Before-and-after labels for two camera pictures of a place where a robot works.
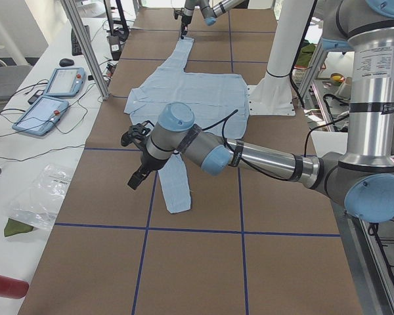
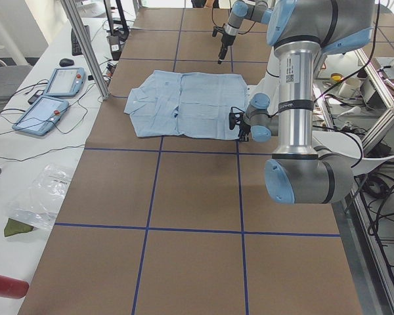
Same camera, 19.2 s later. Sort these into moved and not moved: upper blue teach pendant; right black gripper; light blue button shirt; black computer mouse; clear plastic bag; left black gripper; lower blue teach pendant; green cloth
Moved: light blue button shirt; left black gripper; right black gripper
Not moved: green cloth; clear plastic bag; black computer mouse; lower blue teach pendant; upper blue teach pendant
